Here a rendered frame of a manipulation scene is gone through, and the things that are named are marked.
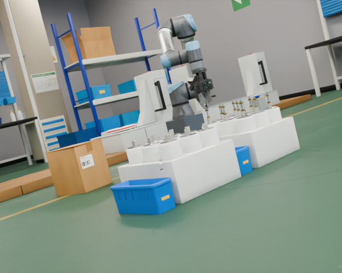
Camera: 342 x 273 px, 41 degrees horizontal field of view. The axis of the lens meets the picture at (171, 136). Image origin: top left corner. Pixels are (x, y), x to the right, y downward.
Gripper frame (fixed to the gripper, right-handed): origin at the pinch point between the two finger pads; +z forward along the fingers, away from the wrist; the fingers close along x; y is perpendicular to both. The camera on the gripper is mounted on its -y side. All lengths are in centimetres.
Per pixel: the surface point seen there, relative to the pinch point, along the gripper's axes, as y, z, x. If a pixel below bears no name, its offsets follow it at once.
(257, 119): 23.3, 12.7, 14.3
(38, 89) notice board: -633, -93, 56
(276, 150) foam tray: 28.1, 30.1, 17.7
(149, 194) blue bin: 48, 26, -64
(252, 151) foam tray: 31.4, 25.9, 0.8
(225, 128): 14.9, 12.7, -0.6
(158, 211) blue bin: 50, 33, -63
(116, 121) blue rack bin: -501, -3, 135
